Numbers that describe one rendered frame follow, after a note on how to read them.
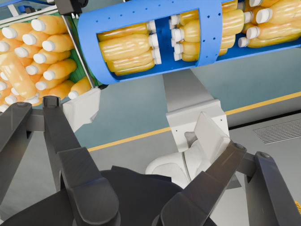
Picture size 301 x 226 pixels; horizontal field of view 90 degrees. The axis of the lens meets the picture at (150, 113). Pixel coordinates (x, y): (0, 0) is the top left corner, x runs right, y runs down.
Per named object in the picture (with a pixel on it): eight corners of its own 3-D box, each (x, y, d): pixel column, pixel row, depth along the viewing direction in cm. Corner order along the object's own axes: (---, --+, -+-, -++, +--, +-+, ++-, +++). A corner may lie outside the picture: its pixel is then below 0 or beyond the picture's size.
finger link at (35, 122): (49, 137, 11) (9, 129, 11) (80, 114, 16) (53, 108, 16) (49, 119, 11) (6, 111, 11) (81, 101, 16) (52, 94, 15)
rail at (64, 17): (96, 88, 89) (94, 90, 86) (95, 89, 89) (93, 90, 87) (63, 8, 69) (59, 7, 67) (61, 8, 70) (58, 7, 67)
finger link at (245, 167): (237, 158, 11) (274, 167, 12) (213, 129, 16) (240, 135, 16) (230, 174, 12) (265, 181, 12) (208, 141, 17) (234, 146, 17)
